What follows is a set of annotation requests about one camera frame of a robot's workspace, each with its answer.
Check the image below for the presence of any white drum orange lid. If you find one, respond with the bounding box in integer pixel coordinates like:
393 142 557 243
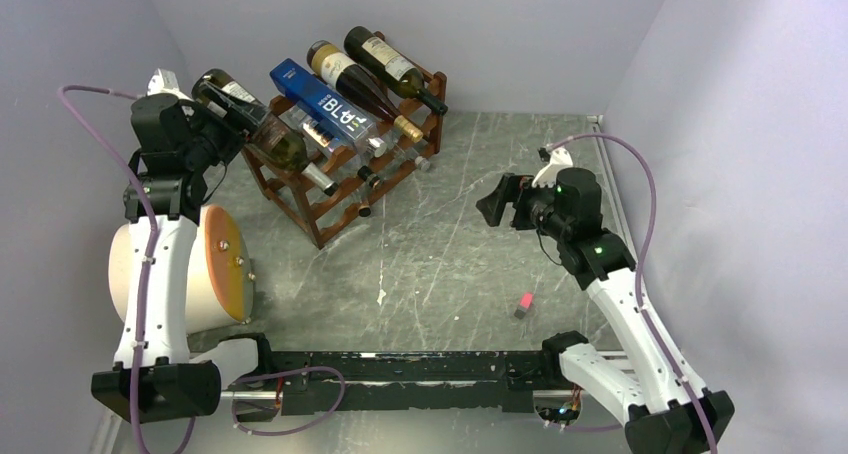
108 204 255 334

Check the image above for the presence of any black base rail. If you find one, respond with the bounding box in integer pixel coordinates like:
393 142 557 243
260 350 572 415

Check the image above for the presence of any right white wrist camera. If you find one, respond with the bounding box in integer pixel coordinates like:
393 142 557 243
531 149 574 188

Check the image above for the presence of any dark bottle cream label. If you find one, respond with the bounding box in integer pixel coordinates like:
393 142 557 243
343 26 448 115

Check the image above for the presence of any dark bottle gold foil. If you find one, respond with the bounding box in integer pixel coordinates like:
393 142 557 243
306 40 424 142

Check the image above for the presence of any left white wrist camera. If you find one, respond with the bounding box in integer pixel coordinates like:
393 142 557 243
146 68 187 99

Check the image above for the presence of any brown wooden wine rack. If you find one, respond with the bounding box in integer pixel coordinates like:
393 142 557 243
243 52 447 248

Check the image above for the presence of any small red grey block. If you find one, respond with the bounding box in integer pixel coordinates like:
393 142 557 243
514 292 534 319

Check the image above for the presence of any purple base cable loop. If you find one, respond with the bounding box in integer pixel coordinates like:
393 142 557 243
230 366 348 438

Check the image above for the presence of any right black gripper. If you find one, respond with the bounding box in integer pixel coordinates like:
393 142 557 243
475 172 570 241

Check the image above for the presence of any green wine bottle silver cap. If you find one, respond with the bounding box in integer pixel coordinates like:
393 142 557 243
191 68 338 196

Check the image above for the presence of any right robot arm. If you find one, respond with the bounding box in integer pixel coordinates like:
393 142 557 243
475 167 735 453

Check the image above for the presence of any clear bottle lower rack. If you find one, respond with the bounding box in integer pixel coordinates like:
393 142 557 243
291 103 432 173

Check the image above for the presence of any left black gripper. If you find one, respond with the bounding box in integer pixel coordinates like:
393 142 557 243
182 82 269 171

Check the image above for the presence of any blue labelled clear bottle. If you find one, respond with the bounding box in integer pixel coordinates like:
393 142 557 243
269 59 389 157

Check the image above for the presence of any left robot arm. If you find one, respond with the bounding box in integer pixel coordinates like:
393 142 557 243
91 71 277 424

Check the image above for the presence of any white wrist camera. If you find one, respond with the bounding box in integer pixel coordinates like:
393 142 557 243
146 68 187 99
531 149 574 188

